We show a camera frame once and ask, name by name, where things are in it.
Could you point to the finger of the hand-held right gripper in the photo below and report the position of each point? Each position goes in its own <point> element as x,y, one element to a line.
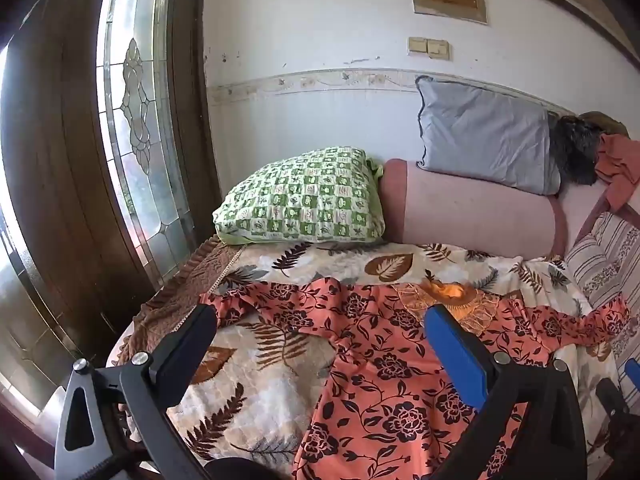
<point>634,375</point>
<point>612,402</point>

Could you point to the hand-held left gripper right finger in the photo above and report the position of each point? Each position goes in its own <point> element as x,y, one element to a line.
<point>457,355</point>

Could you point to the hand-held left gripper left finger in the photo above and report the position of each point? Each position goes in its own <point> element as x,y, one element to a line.
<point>185,345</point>

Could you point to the orange floral garment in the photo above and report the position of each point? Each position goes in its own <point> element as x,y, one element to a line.
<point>380,340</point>

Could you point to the leaf print blanket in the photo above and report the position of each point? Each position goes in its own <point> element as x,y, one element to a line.
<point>265,370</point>

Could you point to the striped cushion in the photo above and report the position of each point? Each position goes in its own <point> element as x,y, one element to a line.
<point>605,260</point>

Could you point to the pink bolster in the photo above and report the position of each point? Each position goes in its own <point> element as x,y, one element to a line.
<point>475,215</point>

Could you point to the green checked pillow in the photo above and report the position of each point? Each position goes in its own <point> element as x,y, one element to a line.
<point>300,195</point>

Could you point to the stained glass door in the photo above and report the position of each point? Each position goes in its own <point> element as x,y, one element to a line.
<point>60,185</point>

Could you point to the rust orange cloth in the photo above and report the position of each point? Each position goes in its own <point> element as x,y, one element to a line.
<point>622,165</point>

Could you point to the grey pillow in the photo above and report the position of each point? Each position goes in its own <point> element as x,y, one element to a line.
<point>480,135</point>

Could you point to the dark furry cloth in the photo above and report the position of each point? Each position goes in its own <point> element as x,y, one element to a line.
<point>575,150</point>

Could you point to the stained glass window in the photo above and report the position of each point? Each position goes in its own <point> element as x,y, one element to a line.
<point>137,110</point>

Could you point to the tan cap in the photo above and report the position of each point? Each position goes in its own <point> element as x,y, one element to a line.
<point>602,121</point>

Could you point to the light switch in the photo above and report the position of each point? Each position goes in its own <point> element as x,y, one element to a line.
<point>429,48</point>

